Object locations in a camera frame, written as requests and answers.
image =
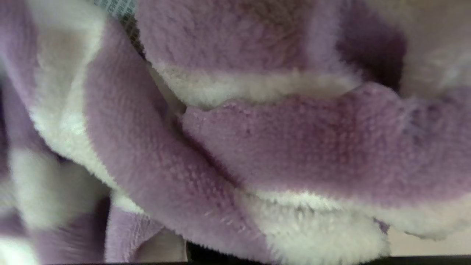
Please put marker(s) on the purple white striped towel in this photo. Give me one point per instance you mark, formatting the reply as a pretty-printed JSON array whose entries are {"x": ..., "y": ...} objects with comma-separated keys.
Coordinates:
[{"x": 257, "y": 147}]

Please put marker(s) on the printed paper packet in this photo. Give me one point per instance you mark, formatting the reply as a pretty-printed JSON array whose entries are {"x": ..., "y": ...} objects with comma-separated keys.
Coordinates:
[{"x": 121, "y": 11}]

